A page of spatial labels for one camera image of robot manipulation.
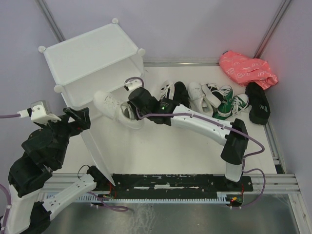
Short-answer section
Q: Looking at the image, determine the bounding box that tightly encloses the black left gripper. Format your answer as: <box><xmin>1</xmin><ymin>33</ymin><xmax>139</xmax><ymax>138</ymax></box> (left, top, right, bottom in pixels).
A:
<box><xmin>39</xmin><ymin>105</ymin><xmax>93</xmax><ymax>165</ymax></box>

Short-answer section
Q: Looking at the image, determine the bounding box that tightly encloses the white leather sneaker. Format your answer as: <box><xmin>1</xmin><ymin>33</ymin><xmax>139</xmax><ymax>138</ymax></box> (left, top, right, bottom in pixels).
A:
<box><xmin>187</xmin><ymin>82</ymin><xmax>214</xmax><ymax>117</ymax></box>
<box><xmin>93</xmin><ymin>91</ymin><xmax>144</xmax><ymax>130</ymax></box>

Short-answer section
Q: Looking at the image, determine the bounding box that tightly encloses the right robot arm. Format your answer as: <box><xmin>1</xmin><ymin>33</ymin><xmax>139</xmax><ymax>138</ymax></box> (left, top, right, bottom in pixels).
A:
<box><xmin>128</xmin><ymin>87</ymin><xmax>249</xmax><ymax>191</ymax></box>

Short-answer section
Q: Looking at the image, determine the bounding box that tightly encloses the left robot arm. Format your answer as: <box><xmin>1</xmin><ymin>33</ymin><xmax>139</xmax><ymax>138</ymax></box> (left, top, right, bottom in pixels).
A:
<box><xmin>0</xmin><ymin>104</ymin><xmax>108</xmax><ymax>234</ymax></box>

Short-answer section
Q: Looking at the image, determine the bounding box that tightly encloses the black slip-on shoe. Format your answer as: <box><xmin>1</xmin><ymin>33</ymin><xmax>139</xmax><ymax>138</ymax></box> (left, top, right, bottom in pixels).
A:
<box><xmin>245</xmin><ymin>82</ymin><xmax>271</xmax><ymax>125</ymax></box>
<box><xmin>173</xmin><ymin>81</ymin><xmax>190</xmax><ymax>108</ymax></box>

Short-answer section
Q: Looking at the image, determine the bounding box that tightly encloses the white plastic shoe cabinet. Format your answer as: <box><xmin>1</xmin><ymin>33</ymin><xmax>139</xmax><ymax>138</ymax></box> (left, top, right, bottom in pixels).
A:
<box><xmin>38</xmin><ymin>18</ymin><xmax>145</xmax><ymax>183</ymax></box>

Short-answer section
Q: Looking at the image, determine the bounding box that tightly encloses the black white canvas sneaker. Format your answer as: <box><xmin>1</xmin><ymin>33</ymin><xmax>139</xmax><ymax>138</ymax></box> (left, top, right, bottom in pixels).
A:
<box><xmin>160</xmin><ymin>80</ymin><xmax>175</xmax><ymax>100</ymax></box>

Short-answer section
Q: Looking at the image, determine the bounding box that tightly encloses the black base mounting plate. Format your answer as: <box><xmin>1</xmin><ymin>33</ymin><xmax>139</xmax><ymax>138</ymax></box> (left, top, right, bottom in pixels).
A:
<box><xmin>92</xmin><ymin>173</ymin><xmax>254</xmax><ymax>199</ymax></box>

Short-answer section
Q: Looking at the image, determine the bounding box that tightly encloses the green canvas sneaker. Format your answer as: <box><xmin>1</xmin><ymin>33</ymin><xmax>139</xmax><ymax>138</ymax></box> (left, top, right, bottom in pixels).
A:
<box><xmin>213</xmin><ymin>85</ymin><xmax>234</xmax><ymax>120</ymax></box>
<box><xmin>231</xmin><ymin>94</ymin><xmax>249</xmax><ymax>116</ymax></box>

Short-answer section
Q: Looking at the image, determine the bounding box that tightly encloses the pink patterned bag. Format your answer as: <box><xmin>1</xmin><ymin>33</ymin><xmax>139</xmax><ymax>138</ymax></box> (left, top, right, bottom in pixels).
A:
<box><xmin>219</xmin><ymin>50</ymin><xmax>278</xmax><ymax>90</ymax></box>

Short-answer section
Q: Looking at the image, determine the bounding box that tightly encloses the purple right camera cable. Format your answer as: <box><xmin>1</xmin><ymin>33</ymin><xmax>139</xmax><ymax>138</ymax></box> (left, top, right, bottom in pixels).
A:
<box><xmin>124</xmin><ymin>77</ymin><xmax>266</xmax><ymax>209</ymax></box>

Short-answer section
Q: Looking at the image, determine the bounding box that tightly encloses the purple camera cable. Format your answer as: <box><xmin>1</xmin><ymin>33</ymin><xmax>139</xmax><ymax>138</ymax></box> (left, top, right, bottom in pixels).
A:
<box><xmin>0</xmin><ymin>113</ymin><xmax>20</xmax><ymax>232</ymax></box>
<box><xmin>124</xmin><ymin>77</ymin><xmax>266</xmax><ymax>209</ymax></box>

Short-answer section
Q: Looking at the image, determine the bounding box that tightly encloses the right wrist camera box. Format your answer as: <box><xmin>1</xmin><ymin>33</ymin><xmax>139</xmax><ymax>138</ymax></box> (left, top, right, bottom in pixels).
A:
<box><xmin>124</xmin><ymin>79</ymin><xmax>142</xmax><ymax>91</ymax></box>

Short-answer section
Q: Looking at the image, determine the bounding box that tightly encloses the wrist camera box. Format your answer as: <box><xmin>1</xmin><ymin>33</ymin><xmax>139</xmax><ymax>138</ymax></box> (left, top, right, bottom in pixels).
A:
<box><xmin>124</xmin><ymin>79</ymin><xmax>142</xmax><ymax>91</ymax></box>
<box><xmin>17</xmin><ymin>100</ymin><xmax>61</xmax><ymax>125</ymax></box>

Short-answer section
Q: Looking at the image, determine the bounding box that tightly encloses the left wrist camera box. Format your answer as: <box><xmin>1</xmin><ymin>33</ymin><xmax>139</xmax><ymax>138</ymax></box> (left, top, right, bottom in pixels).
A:
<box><xmin>17</xmin><ymin>100</ymin><xmax>61</xmax><ymax>125</ymax></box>

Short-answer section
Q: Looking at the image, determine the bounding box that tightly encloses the aluminium frame rail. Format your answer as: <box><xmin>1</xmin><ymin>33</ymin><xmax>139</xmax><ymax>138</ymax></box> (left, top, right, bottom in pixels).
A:
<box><xmin>143</xmin><ymin>57</ymin><xmax>219</xmax><ymax>67</ymax></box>

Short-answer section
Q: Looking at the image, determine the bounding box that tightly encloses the white slotted cable duct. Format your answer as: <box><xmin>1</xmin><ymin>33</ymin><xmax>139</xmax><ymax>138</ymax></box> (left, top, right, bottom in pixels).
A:
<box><xmin>44</xmin><ymin>193</ymin><xmax>230</xmax><ymax>204</ymax></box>

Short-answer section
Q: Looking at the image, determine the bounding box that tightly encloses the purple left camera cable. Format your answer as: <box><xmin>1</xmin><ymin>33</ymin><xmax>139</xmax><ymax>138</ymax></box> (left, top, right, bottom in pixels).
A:
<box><xmin>0</xmin><ymin>113</ymin><xmax>20</xmax><ymax>232</ymax></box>

